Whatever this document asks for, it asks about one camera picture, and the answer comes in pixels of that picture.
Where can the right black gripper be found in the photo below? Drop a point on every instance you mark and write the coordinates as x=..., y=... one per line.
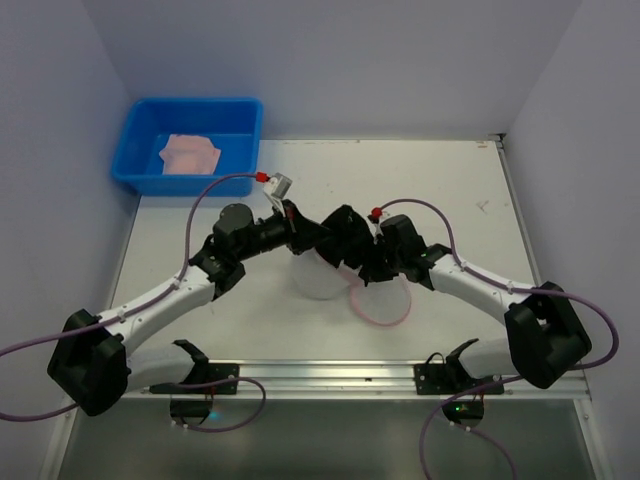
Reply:
x=376, y=253

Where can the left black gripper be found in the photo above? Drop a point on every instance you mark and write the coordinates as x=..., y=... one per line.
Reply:
x=292, y=228

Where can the black garment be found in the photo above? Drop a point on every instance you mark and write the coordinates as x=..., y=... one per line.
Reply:
x=351, y=243

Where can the white mesh laundry bag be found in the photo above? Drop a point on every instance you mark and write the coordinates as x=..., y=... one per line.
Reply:
x=384, y=304

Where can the pink bra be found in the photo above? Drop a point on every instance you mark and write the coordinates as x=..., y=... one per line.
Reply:
x=189, y=155

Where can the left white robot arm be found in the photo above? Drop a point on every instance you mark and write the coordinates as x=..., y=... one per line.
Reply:
x=96, y=360

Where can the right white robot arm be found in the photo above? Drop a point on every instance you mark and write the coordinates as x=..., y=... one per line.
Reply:
x=544, y=335

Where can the blue plastic bin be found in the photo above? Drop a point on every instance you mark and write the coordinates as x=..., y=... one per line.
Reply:
x=232, y=125

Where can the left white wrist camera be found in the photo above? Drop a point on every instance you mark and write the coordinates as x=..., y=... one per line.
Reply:
x=275, y=190

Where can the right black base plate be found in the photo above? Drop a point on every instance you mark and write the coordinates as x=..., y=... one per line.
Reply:
x=440, y=379

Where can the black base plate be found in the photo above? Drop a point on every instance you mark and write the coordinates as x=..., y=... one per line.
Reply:
x=440, y=379
x=223, y=375

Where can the aluminium mounting rail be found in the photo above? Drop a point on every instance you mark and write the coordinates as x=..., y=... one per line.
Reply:
x=315, y=379

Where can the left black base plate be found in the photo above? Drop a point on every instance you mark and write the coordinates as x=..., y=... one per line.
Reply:
x=223, y=375

